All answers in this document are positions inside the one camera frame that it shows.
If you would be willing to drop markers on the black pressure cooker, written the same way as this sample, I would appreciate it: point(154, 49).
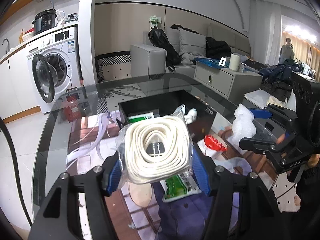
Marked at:
point(44, 21)

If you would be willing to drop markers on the grey sofa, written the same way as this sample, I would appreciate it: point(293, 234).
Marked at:
point(146, 59)

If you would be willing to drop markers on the black white patterned rug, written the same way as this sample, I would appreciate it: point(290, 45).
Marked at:
point(113, 66)

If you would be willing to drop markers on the black storage box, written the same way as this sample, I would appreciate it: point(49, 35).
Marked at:
point(165, 104)

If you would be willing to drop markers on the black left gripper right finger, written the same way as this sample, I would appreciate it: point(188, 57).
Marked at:
point(200, 173)

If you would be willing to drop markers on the white rope coil bag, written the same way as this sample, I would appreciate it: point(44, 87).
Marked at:
point(155, 149)

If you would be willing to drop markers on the person in background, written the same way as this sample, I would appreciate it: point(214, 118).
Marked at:
point(286, 51)

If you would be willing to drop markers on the black jacket on sofa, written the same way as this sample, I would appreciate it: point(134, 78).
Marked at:
point(217, 49)

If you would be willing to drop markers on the red white packet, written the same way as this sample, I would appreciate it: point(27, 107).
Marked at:
point(212, 143)

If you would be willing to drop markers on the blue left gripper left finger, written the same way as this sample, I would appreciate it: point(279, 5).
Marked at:
point(112, 174)

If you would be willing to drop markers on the kitchen faucet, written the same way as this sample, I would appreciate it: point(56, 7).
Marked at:
point(7, 49)

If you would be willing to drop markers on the green white packet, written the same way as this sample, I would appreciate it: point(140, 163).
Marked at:
point(178, 187)

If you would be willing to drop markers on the cream cylinder cup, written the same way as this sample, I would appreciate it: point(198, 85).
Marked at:
point(234, 62)

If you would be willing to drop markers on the beige drawer cabinet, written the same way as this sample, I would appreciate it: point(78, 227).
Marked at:
point(227, 83)

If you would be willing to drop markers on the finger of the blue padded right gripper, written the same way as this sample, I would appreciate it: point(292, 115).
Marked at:
point(261, 113)
point(255, 145)

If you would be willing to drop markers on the anime print table mat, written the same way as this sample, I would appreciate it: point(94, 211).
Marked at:
point(183, 205)

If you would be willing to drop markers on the blue tray on cabinet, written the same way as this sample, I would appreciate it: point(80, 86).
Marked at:
point(213, 63)

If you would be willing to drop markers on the white kitchen base cabinets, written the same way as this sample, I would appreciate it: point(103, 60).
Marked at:
point(17, 94)

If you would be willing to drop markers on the grey sofa cushion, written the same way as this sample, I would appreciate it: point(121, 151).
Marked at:
point(192, 42)

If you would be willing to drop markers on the white washing machine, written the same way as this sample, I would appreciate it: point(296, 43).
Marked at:
point(54, 66)

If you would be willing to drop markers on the black backpack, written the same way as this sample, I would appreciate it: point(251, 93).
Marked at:
point(159, 39)

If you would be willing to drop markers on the white plush toy blue ear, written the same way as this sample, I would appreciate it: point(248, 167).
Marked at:
point(189, 116)

